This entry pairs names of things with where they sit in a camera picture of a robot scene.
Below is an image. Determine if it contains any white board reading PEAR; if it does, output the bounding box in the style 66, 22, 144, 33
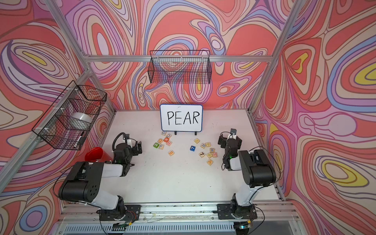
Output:
160, 104, 203, 132

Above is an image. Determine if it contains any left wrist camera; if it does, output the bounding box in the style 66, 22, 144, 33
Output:
122, 133, 132, 146

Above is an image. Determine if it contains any black wire basket wall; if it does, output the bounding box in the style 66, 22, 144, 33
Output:
32, 81, 107, 151
147, 50, 212, 84

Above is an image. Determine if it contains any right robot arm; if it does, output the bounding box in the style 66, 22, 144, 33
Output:
216, 132, 277, 221

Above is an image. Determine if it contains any black wire basket back wall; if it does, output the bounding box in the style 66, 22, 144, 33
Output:
147, 50, 212, 84

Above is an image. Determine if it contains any white tape roll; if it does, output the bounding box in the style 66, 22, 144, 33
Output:
70, 112, 93, 130

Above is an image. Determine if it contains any black wire basket left wall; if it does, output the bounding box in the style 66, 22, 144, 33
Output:
32, 81, 107, 151

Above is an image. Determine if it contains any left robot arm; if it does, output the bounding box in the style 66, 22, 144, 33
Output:
57, 132, 143, 224

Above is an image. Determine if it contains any red plastic cup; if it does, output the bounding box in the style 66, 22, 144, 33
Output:
85, 147, 113, 162

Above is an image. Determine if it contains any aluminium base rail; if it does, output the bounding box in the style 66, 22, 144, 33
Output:
51, 201, 308, 235

